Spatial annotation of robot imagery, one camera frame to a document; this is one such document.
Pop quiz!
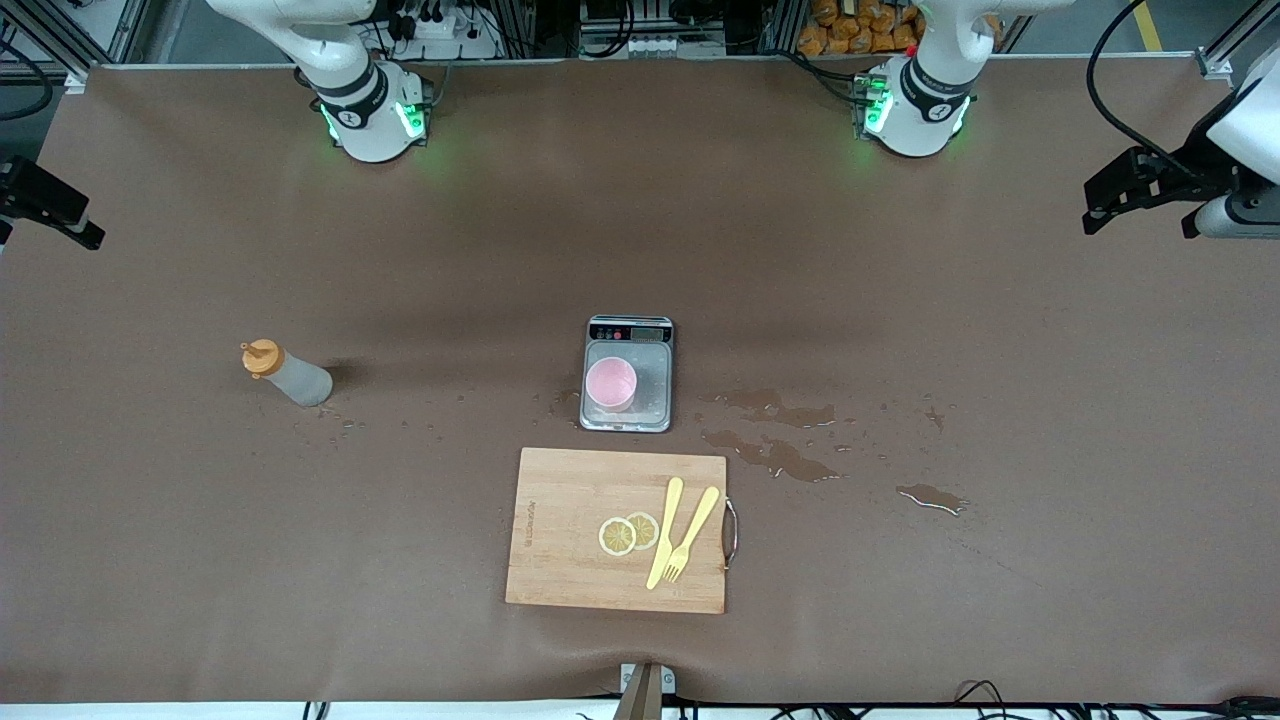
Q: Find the clear orange-capped sauce bottle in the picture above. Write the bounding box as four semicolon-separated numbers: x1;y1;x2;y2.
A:
240;339;334;408

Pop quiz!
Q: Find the pink cup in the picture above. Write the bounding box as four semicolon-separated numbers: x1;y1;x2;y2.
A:
584;356;639;413

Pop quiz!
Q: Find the brown table cover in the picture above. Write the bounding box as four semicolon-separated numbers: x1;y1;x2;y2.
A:
0;55;1280;706

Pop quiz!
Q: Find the orange snack bag pile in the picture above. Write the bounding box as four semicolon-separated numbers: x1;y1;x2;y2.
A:
797;0;926;56

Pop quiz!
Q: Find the small water puddle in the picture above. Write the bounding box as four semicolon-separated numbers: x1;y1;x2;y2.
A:
895;484;970;517

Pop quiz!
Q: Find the white power strip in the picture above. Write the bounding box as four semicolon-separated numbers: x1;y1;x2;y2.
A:
385;0;501;59

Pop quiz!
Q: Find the long white socket strip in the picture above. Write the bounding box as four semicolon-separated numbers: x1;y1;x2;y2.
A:
578;33;728;58

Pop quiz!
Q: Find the silver kitchen scale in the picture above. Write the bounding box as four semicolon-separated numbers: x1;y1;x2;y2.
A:
579;315;675;434

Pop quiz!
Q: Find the yellow plastic fork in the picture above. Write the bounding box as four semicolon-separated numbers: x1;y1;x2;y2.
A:
661;486;721;584

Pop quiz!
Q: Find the yellow plastic knife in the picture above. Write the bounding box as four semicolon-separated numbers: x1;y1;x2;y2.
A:
646;477;685;591

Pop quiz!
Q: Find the wooden cutting board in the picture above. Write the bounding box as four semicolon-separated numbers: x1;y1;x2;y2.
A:
505;446;740;615

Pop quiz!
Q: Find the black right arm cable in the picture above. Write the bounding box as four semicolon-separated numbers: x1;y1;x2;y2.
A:
0;40;54;123

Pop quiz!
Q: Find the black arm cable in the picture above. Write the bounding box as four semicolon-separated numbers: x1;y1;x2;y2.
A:
1087;0;1201;179
0;40;54;123

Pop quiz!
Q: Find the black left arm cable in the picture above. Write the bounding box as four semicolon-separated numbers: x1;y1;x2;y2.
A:
1087;0;1201;179

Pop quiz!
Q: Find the aluminium frame rail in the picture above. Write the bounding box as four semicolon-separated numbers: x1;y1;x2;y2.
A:
1198;0;1280;79

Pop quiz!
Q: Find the metal mounting bracket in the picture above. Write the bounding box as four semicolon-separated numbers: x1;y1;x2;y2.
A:
619;662;677;720

